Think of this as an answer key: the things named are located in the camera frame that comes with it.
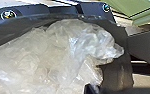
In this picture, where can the white translucent trash bag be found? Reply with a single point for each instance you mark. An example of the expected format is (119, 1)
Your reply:
(57, 56)

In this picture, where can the green glass door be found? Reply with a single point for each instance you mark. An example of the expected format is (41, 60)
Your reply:
(134, 8)

